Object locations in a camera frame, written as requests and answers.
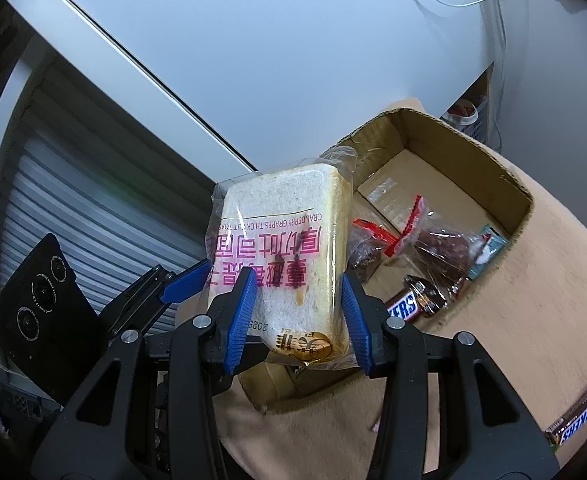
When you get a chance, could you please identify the white cabinet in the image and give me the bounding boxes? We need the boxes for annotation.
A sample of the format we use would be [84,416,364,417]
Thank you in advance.
[0,0,499,187]

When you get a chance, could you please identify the sliced bread packet pink print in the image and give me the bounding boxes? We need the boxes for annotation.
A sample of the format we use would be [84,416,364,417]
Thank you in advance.
[198,146,360,372]

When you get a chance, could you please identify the red-edged clear packet dark snack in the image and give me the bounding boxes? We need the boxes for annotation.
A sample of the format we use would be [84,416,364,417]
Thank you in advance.
[347,218,399,281]
[387,195,479,306]

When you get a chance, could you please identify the brown cardboard box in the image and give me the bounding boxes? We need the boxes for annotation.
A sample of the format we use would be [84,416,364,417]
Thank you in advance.
[236,106,537,415]

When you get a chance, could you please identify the chocolate bar brown wrapper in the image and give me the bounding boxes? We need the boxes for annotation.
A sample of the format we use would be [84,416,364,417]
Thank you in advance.
[545,371,587,449]
[384,275,449,322]

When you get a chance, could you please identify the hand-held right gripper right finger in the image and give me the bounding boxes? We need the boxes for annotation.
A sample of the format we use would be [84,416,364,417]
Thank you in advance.
[340,270,561,480]

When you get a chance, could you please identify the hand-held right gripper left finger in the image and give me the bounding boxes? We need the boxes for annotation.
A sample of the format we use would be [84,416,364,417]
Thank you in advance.
[31,267,265,480]

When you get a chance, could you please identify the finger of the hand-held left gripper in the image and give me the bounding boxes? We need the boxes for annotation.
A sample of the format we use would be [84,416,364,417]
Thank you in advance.
[100,258,215,334]

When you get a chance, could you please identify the grey slatted shutter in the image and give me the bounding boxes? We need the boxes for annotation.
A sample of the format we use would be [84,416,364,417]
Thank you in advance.
[0,57,254,343]

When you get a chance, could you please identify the teal snack packet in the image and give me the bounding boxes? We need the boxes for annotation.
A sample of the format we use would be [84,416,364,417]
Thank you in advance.
[467,224,510,281]

